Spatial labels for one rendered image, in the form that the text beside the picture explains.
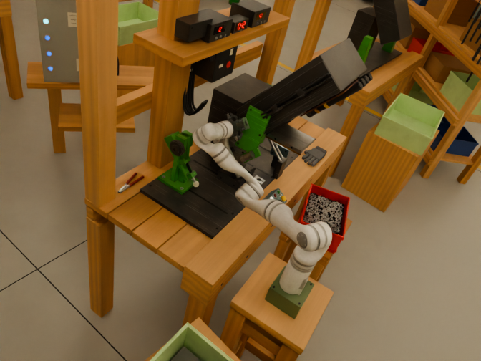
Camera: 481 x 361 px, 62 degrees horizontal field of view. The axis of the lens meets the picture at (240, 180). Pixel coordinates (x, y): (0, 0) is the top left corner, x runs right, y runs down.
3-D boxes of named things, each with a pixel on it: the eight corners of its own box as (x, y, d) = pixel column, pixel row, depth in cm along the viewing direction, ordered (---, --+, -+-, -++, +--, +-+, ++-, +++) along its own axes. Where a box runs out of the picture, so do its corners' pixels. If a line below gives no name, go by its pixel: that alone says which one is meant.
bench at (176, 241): (303, 230, 317) (346, 139, 261) (184, 386, 210) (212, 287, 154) (231, 187, 338) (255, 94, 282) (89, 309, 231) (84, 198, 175)
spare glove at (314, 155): (312, 146, 243) (313, 142, 241) (327, 154, 239) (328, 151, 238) (296, 159, 229) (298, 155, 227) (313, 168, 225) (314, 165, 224)
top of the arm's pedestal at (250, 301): (331, 297, 172) (334, 291, 169) (300, 355, 148) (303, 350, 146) (267, 257, 181) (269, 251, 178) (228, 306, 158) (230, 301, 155)
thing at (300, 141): (313, 143, 207) (315, 138, 205) (300, 156, 196) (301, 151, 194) (250, 110, 219) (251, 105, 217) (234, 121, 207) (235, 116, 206)
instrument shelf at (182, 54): (288, 25, 216) (290, 18, 213) (182, 68, 151) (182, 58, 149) (250, 8, 223) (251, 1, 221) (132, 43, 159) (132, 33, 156)
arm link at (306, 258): (323, 214, 141) (306, 246, 152) (301, 220, 137) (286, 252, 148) (338, 233, 136) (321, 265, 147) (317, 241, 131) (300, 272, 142)
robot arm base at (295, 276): (304, 281, 160) (319, 253, 149) (298, 298, 153) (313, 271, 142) (283, 270, 161) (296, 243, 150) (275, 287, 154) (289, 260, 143)
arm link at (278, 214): (263, 225, 156) (283, 220, 160) (309, 258, 134) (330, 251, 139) (265, 203, 152) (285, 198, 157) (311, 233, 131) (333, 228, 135)
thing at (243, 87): (258, 137, 237) (273, 86, 216) (230, 159, 215) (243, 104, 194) (232, 124, 243) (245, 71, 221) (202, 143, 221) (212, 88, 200)
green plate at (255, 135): (261, 152, 200) (277, 113, 191) (254, 155, 193) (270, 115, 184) (242, 142, 204) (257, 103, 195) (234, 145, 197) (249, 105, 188)
